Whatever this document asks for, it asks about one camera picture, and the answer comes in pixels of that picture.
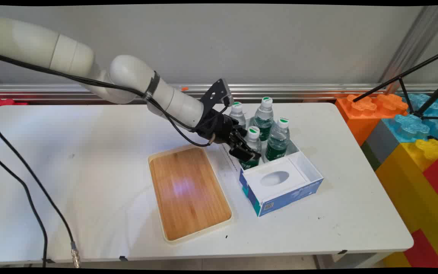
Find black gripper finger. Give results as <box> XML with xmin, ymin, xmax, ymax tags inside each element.
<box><xmin>232</xmin><ymin>126</ymin><xmax>251</xmax><ymax>144</ymax></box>
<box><xmin>229</xmin><ymin>142</ymin><xmax>262</xmax><ymax>163</ymax></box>

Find aluminium rail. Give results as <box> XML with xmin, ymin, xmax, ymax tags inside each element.
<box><xmin>0</xmin><ymin>84</ymin><xmax>438</xmax><ymax>102</ymax></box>

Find black cable strap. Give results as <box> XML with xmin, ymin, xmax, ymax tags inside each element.
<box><xmin>143</xmin><ymin>72</ymin><xmax>161</xmax><ymax>101</ymax></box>

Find white and blue cardboard box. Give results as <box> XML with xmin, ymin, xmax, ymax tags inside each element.
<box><xmin>216</xmin><ymin>116</ymin><xmax>324</xmax><ymax>217</ymax></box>

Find green label water bottle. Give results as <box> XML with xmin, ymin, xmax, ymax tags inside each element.
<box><xmin>253</xmin><ymin>97</ymin><xmax>275</xmax><ymax>142</ymax></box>
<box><xmin>229</xmin><ymin>102</ymin><xmax>247</xmax><ymax>130</ymax></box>
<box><xmin>265</xmin><ymin>117</ymin><xmax>291</xmax><ymax>162</ymax></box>
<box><xmin>240</xmin><ymin>126</ymin><xmax>263</xmax><ymax>170</ymax></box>

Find light blue block grey side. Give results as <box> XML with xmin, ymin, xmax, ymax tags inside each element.
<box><xmin>360</xmin><ymin>114</ymin><xmax>438</xmax><ymax>172</ymax></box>

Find colourful giant building blocks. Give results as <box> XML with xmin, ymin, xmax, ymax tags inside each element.
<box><xmin>375</xmin><ymin>139</ymin><xmax>438</xmax><ymax>268</ymax></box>

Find black camera cable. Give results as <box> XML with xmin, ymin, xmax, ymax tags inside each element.
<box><xmin>166</xmin><ymin>101</ymin><xmax>230</xmax><ymax>132</ymax></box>

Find light blue foam block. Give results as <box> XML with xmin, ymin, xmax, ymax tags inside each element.
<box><xmin>403</xmin><ymin>92</ymin><xmax>438</xmax><ymax>116</ymax></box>

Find red foam building block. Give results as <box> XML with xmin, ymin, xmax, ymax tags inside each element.
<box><xmin>0</xmin><ymin>98</ymin><xmax>27</xmax><ymax>116</ymax></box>

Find bamboo tray with cream rim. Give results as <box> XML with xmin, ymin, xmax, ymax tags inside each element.
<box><xmin>148</xmin><ymin>142</ymin><xmax>235</xmax><ymax>244</ymax></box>

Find black tripod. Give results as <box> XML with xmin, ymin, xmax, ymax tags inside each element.
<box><xmin>352</xmin><ymin>48</ymin><xmax>438</xmax><ymax>120</ymax></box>

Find plain black cable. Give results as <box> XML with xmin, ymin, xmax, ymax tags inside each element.
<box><xmin>0</xmin><ymin>149</ymin><xmax>48</xmax><ymax>268</ymax></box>

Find aluminium post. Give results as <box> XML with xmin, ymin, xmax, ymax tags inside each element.
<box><xmin>379</xmin><ymin>6</ymin><xmax>438</xmax><ymax>94</ymax></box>

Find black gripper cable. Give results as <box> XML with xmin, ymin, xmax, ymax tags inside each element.
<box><xmin>0</xmin><ymin>51</ymin><xmax>216</xmax><ymax>147</ymax></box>

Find orange foam building block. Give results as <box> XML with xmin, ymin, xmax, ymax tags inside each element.
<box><xmin>335</xmin><ymin>93</ymin><xmax>409</xmax><ymax>146</ymax></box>

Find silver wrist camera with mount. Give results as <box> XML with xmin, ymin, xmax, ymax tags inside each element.
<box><xmin>200</xmin><ymin>79</ymin><xmax>232</xmax><ymax>111</ymax></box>

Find black cable with metal connector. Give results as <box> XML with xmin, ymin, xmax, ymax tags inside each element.
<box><xmin>0</xmin><ymin>116</ymin><xmax>81</xmax><ymax>268</ymax></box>

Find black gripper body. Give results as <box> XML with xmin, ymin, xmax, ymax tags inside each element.
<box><xmin>196</xmin><ymin>108</ymin><xmax>239</xmax><ymax>147</ymax></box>

